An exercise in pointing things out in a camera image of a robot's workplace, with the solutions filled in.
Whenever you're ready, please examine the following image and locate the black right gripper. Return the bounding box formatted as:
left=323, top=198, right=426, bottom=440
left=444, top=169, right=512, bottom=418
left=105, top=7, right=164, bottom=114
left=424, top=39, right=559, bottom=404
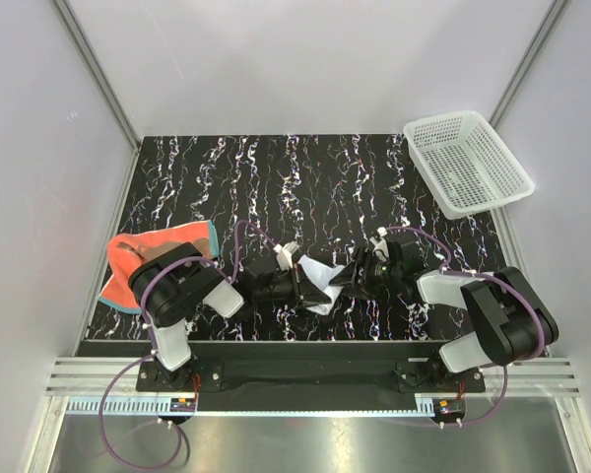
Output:
left=328, top=245, right=402, bottom=301

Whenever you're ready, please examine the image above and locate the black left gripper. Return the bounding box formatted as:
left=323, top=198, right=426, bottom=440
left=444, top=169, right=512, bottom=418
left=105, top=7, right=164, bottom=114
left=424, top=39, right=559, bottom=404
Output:
left=253, top=263, right=330, bottom=309

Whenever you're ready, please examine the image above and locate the white terry towel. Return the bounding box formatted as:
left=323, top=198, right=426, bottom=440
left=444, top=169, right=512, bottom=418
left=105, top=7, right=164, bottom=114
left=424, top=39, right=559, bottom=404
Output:
left=298, top=256, right=345, bottom=316

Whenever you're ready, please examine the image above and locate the orange patterned towel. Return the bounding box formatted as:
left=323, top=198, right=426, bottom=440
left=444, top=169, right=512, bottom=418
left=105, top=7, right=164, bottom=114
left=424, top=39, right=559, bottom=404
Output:
left=98, top=221, right=219, bottom=314

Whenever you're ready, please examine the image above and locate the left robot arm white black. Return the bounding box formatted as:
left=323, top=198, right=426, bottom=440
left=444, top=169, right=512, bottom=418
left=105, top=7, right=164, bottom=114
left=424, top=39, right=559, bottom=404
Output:
left=129, top=242, right=345, bottom=390

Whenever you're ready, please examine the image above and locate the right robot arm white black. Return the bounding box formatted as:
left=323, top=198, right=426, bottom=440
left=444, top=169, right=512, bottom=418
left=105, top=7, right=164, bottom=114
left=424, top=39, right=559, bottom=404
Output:
left=329, top=242, right=559, bottom=391

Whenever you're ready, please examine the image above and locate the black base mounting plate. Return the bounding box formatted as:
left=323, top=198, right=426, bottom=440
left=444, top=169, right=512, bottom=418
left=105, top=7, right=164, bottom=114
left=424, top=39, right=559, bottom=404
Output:
left=136, top=341, right=486, bottom=394

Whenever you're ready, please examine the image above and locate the white plastic mesh basket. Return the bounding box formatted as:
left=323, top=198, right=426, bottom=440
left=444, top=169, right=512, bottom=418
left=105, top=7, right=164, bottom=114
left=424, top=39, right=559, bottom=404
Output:
left=403, top=110, right=535, bottom=220

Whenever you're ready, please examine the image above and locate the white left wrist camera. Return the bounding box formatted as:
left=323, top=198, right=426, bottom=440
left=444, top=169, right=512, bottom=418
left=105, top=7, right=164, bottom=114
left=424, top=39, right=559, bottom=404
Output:
left=273, top=241, right=299, bottom=271

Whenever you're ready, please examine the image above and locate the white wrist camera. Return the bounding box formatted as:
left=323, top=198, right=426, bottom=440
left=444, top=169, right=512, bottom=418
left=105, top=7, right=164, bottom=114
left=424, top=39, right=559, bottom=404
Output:
left=273, top=241, right=299, bottom=271
left=369, top=227, right=389, bottom=261

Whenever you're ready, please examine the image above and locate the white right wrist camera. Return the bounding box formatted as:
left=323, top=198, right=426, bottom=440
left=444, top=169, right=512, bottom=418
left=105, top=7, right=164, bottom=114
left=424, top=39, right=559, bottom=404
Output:
left=369, top=227, right=389, bottom=261

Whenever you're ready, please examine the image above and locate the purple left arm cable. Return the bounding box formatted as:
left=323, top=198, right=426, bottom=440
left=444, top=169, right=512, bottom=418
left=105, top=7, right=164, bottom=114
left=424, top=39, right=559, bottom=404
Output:
left=98, top=220, right=285, bottom=473

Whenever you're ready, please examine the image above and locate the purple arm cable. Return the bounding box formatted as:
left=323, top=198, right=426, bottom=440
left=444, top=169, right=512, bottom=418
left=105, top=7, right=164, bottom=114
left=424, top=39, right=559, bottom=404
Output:
left=376, top=225, right=548, bottom=429
left=98, top=220, right=285, bottom=473

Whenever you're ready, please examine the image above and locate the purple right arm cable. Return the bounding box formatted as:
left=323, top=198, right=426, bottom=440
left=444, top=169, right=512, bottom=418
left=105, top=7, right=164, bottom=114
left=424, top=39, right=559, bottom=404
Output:
left=376, top=225, right=548, bottom=429

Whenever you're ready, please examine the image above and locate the aluminium frame rail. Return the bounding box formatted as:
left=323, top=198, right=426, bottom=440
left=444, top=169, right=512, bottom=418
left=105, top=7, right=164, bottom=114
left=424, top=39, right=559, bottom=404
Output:
left=45, top=358, right=580, bottom=418

